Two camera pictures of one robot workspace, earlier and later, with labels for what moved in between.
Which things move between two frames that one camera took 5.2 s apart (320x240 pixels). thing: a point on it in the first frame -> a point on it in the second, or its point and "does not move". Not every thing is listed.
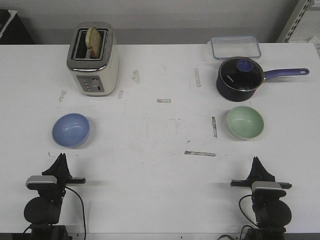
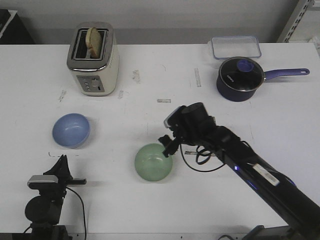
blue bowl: (70, 130) does not move
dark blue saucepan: (239, 78) does not move
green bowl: (244, 123) -> (151, 163)
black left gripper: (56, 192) does not move
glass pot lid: (241, 73) does not move
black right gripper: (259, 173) -> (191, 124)
